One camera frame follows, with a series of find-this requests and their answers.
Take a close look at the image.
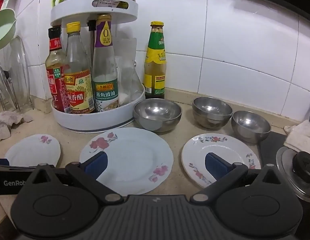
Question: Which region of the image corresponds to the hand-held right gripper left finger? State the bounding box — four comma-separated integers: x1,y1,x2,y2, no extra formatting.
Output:
25,151,124,204

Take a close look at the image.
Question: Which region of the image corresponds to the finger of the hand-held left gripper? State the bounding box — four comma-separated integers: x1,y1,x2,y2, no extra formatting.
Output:
0,157,39,172

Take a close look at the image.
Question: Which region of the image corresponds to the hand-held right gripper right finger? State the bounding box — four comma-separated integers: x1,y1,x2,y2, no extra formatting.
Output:
190,152,290,204

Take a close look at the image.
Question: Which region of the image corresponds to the white plate floral rim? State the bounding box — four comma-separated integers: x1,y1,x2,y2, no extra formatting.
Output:
181,134,261,188

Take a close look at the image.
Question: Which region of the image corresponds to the small white floral plate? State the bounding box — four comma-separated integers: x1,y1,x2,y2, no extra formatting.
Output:
5,134,62,167

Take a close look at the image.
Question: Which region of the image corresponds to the large white pink-flower plate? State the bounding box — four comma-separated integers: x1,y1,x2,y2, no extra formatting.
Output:
79,127,174,196

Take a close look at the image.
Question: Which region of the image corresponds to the stainless steel bowl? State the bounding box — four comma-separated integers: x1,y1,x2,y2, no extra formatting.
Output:
231,111,271,144
192,97,233,128
133,99,182,133

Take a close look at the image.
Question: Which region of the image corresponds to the pinkish dish rag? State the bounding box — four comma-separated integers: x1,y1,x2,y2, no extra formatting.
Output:
0,111,34,141

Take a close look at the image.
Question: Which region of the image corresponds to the white two-tier rotating rack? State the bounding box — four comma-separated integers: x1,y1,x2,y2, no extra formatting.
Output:
50,0,146,132

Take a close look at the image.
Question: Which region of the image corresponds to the black cooktop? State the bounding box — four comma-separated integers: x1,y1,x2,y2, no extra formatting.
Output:
257,131,310,240

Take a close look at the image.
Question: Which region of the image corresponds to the glass pot lid black knob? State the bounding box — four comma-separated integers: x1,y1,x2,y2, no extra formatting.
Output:
276,146,310,202

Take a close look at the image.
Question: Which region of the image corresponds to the yellow cap vinegar bottle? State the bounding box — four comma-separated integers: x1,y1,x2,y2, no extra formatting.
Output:
63,22,95,114

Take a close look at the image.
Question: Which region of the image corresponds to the purple label sauce bottle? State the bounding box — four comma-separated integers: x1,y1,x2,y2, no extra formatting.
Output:
92,14,119,113

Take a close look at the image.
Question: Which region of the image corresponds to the white folded cloth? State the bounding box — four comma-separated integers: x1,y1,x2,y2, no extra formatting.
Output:
283,119,310,153

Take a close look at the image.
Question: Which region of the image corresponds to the red label sauce bottle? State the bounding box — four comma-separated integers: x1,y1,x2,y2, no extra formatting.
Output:
45,26,68,113

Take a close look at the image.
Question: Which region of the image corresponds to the clear plastic bag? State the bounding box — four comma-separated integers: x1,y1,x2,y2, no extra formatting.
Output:
115,37,145,105

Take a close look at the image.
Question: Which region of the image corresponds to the clear glass lid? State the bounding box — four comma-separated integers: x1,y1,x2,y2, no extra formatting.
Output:
8,35,30,108

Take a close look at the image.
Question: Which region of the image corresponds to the green yellow label sauce bottle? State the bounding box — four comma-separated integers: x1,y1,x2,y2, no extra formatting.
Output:
144,21,167,99

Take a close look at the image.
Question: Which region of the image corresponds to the green plastic colander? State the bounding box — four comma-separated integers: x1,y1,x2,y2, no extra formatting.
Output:
0,8,17,52

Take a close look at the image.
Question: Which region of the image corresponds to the metal wire dish rack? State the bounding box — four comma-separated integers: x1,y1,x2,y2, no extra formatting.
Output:
0,51,32,113

